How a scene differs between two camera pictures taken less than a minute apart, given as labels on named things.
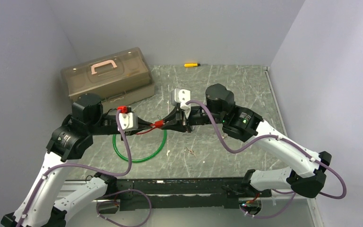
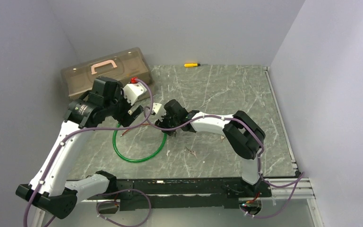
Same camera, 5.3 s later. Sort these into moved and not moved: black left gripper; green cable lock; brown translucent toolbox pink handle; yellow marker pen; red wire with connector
Moved: red wire with connector; black left gripper
Not moved: green cable lock; yellow marker pen; brown translucent toolbox pink handle
